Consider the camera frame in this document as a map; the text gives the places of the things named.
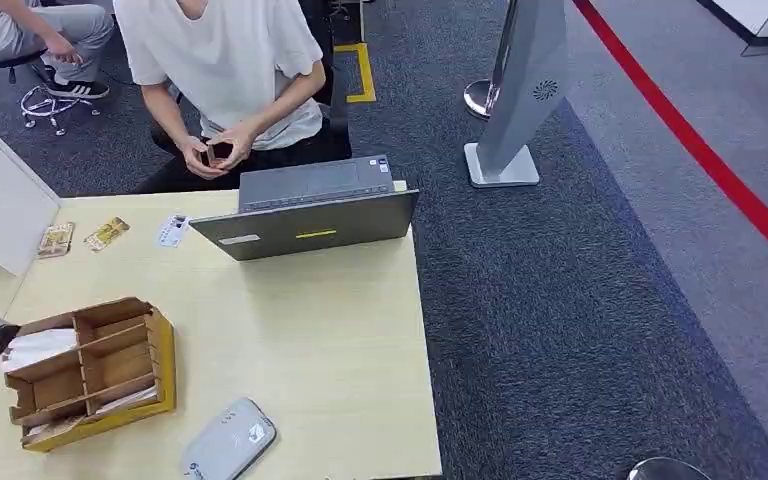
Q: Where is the grey floor sign stand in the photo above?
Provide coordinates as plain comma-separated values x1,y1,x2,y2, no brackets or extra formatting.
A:
463,0,571,189

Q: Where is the white cabinet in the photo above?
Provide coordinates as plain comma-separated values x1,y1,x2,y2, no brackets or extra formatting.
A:
0,111,62,278

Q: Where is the chrome round base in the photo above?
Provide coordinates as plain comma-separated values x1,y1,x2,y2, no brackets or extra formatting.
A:
627,457,713,480

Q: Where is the yellow printed card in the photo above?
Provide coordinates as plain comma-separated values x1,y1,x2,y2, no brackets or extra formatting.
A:
83,216,131,254

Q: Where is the white blue card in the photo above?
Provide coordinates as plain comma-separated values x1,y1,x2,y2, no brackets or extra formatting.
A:
156,213,191,250

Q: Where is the pale card stack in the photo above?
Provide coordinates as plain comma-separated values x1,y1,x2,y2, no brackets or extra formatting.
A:
95,386,160,417

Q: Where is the red floor tape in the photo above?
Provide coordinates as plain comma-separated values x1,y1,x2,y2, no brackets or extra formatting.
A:
572,0,768,280

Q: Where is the person's right hand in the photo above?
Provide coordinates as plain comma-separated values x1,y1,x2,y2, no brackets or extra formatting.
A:
178,135,230,181

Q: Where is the person's left hand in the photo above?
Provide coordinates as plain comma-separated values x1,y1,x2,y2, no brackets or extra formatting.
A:
208,121,261,172

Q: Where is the wooden card box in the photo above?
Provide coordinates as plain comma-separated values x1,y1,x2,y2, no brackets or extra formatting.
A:
3,296,177,454

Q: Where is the yellow floor tape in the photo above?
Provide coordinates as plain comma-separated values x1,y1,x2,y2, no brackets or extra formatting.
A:
334,42,377,105

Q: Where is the black stool chrome base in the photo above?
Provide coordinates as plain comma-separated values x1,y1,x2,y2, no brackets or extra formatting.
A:
0,49,102,138

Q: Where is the white card stack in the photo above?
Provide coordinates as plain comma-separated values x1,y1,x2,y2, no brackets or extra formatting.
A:
0,327,79,374

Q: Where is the black chair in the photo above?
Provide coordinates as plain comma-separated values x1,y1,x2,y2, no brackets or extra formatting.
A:
297,0,353,160

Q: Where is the grey laptop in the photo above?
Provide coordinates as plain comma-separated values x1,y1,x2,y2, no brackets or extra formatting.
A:
188,154,420,262

